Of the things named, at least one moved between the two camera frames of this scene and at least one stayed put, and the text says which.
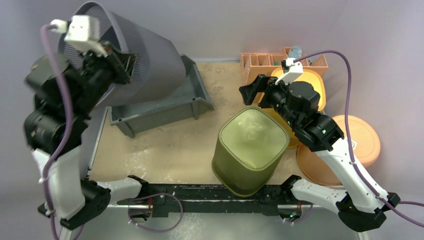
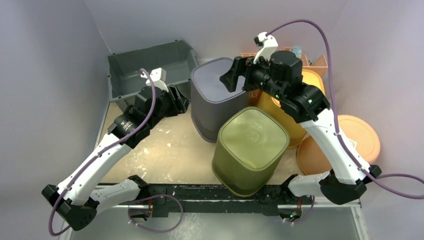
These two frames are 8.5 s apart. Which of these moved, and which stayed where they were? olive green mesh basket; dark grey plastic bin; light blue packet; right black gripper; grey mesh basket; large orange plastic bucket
Moved: right black gripper; dark grey plastic bin; grey mesh basket
Stayed: large orange plastic bucket; olive green mesh basket; light blue packet
